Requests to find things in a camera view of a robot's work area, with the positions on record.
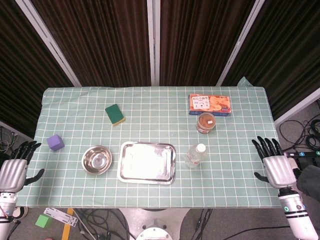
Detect green and yellow sponge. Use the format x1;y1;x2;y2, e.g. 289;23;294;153
104;104;126;126

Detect stainless steel bowl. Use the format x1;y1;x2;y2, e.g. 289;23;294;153
81;145;113;176

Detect green checked tablecloth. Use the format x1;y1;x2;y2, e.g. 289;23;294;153
16;76;287;209

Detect bundle of black floor cables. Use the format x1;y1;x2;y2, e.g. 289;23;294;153
277;119;320;151

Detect round jar with brown lid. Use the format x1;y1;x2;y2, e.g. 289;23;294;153
196;112;217;134

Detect white perforated metal bracket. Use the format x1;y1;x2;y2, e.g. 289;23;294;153
43;207;79;227

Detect white frame post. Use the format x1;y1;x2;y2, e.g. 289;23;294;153
216;0;266;87
146;0;161;87
15;0;82;87

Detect black power strip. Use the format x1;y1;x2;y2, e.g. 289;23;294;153
283;150;320;158

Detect transparent plastic water bottle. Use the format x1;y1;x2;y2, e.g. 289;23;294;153
185;143;207;169

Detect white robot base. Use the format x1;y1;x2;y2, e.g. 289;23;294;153
119;207;191;240

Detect yellow floor tape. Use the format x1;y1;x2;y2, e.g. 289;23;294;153
61;208;75;240

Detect purple cube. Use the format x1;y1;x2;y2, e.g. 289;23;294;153
46;134;65;152

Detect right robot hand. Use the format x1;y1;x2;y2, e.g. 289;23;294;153
251;136;299;189

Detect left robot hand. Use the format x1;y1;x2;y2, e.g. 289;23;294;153
0;140;45;194

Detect orange snack box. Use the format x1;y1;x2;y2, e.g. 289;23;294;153
188;93;231;118

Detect rectangular stainless steel tray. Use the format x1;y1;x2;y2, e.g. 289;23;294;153
117;141;177;185

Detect green cube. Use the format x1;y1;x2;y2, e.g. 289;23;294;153
35;214;50;229

